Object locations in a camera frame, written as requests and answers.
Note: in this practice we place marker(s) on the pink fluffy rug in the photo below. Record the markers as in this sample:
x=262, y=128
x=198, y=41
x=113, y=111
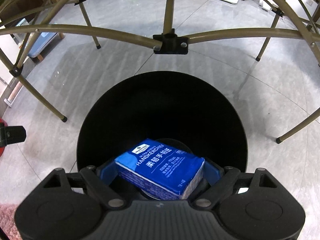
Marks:
x=7, y=221

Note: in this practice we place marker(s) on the white floor squeegee mop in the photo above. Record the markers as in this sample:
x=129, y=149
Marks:
x=9, y=92

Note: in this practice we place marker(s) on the red plastic bucket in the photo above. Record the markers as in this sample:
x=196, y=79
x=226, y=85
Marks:
x=3, y=143

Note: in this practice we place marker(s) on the blue tissue pack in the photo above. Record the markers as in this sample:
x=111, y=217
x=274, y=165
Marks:
x=161, y=171

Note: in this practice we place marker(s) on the black round trash bin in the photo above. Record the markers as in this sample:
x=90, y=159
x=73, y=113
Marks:
x=174, y=108

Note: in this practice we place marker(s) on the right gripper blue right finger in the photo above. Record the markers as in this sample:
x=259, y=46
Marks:
x=212, y=172

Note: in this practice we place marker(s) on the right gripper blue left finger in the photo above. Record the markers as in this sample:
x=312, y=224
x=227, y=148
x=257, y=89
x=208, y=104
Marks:
x=107, y=172

